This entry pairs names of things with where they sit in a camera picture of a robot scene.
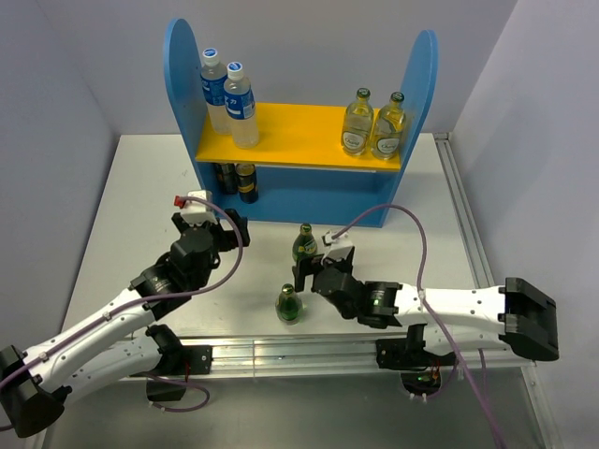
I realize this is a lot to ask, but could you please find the green glass bottle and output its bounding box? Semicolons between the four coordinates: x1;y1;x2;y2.
292;223;318;263
275;283;303;325

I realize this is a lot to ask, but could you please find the green glass bottle front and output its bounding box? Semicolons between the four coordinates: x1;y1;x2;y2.
275;283;303;325

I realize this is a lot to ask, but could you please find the dark can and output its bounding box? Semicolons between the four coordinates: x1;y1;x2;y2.
235;164;259;204
212;163;238;195

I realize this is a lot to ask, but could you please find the dark can front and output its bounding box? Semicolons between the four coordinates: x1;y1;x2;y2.
235;164;259;204

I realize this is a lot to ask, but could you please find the Pocari bottle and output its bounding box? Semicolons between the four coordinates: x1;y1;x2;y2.
224;62;259;149
200;48;230;136

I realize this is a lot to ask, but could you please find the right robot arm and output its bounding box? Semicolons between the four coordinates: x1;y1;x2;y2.
292;249;559;365

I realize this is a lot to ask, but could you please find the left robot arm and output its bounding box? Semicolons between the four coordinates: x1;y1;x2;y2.
1;208;250;438

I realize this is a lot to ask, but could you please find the blue and yellow wooden shelf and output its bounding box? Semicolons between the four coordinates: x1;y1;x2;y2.
163;19;439;225

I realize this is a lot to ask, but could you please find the yellow glass bottle left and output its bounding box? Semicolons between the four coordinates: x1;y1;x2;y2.
341;88;374;156

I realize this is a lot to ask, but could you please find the yellow glass bottle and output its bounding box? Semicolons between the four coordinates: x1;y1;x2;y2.
371;92;406;160
341;88;374;156

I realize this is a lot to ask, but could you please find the yellow glass bottle right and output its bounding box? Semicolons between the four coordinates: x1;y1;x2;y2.
371;92;406;160

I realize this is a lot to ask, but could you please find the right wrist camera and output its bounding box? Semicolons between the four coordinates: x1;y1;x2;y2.
322;230;355;262

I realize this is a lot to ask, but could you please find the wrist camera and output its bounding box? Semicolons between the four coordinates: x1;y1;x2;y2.
174;190;217;226
322;230;355;262

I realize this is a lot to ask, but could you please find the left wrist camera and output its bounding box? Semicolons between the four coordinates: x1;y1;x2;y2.
174;190;217;226

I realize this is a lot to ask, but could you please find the aluminium rail front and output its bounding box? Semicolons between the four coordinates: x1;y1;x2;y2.
44;332;537;384

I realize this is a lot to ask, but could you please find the aluminium rail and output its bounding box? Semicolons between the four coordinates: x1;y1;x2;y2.
433;133;494;287
44;332;537;384

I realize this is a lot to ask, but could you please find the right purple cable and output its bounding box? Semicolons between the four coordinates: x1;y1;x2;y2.
327;203;506;449

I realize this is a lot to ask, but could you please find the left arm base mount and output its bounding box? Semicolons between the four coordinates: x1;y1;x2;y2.
146;345;212;404

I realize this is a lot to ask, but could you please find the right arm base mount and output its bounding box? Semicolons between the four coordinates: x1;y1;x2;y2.
375;338;458;403

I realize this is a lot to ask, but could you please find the aluminium rail right side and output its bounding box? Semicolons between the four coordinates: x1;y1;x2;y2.
433;133;494;287

